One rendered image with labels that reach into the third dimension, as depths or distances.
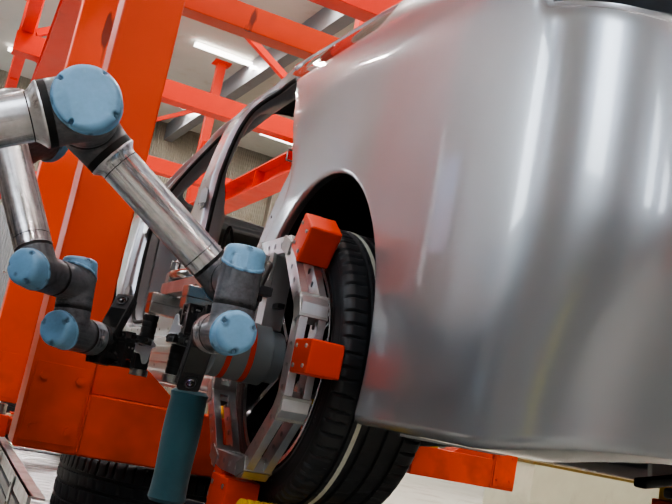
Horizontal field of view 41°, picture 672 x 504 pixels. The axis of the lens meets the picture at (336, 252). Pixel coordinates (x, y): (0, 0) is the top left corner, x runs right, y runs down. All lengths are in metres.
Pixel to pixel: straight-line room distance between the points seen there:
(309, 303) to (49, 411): 0.86
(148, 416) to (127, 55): 0.98
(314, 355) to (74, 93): 0.66
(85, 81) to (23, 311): 2.88
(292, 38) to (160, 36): 2.38
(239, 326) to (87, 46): 3.20
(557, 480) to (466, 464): 3.42
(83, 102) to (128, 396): 1.12
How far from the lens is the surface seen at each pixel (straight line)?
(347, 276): 1.89
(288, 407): 1.83
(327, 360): 1.76
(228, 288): 1.55
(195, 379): 1.72
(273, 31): 4.90
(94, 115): 1.53
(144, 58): 2.57
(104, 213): 2.46
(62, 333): 1.88
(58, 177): 4.43
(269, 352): 2.02
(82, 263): 1.93
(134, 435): 2.47
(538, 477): 8.38
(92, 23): 4.63
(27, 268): 1.80
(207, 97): 8.48
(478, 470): 5.21
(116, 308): 2.08
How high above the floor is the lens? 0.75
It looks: 10 degrees up
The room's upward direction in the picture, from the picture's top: 11 degrees clockwise
